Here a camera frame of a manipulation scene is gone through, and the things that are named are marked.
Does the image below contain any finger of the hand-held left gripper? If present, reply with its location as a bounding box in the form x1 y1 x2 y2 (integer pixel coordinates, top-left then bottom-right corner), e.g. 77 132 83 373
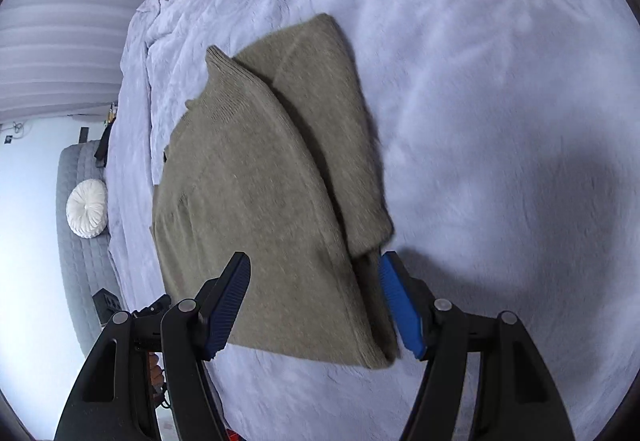
93 287 124 325

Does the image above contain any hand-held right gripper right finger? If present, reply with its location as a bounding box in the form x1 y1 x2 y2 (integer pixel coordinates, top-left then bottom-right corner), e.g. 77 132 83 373
378 251 577 441

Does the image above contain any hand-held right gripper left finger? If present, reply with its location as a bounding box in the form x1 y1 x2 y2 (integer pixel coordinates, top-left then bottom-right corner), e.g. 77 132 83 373
53 251 252 441

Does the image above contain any olive brown knit sweater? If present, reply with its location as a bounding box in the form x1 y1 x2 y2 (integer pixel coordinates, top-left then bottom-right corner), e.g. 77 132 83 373
151 13 400 370

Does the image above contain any person's left hand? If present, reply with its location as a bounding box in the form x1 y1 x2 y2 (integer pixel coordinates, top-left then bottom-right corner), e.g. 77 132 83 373
146 352 169 404

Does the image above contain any grey quilted sofa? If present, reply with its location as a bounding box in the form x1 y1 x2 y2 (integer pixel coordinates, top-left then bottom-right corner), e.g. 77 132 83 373
55 140 128 358

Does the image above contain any white round pleated pillow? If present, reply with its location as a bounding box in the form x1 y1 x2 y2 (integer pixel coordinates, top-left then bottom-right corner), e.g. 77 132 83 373
66 179 109 239

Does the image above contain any lavender plush blanket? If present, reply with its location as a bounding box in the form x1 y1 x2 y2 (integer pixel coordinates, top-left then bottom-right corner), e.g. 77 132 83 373
107 0 640 441

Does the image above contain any grey pleated curtain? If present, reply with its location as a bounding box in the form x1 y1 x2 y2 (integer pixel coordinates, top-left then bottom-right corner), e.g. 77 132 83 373
0 0 163 119

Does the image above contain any black strap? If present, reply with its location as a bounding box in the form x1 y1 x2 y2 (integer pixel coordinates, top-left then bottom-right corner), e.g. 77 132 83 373
96 123 113 168

